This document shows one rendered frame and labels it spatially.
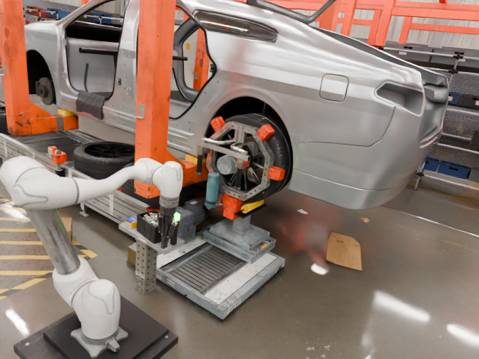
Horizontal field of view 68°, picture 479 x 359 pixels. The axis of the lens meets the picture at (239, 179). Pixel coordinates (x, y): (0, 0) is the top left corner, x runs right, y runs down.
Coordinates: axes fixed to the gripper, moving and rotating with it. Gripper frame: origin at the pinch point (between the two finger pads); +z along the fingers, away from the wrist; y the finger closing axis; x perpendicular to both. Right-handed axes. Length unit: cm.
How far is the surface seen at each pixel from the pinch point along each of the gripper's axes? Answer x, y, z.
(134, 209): 56, -92, 37
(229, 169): 77, -23, -17
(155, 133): 52, -71, -31
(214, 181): 80, -36, -2
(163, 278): 40, -37, 64
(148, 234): 19.9, -33.8, 19.7
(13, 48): 47, -265, -57
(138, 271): 22, -43, 53
